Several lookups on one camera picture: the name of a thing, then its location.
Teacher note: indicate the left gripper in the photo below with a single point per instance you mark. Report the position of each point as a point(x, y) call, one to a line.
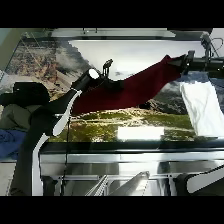
point(110, 83)

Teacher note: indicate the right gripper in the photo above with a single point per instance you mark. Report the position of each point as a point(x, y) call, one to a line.
point(188, 61)

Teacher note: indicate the red T-shirt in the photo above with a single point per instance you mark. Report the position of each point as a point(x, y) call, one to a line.
point(140, 88)

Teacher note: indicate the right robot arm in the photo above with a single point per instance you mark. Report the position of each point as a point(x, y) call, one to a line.
point(210, 65)

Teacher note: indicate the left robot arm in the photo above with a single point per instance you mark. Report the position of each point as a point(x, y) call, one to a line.
point(56, 106)

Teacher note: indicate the white garment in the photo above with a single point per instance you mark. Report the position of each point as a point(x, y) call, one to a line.
point(203, 106)

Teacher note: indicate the black garment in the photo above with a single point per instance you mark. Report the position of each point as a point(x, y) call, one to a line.
point(28, 93)

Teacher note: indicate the blue garment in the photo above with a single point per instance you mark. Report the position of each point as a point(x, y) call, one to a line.
point(11, 141)

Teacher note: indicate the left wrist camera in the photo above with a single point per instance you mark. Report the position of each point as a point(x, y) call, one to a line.
point(107, 65)

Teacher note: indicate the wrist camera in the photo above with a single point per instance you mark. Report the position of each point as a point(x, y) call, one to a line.
point(206, 42)
point(107, 65)

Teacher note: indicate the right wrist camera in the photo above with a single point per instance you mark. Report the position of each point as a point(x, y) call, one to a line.
point(206, 42)

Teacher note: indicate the silver frame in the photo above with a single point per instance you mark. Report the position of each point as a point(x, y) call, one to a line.
point(133, 158)

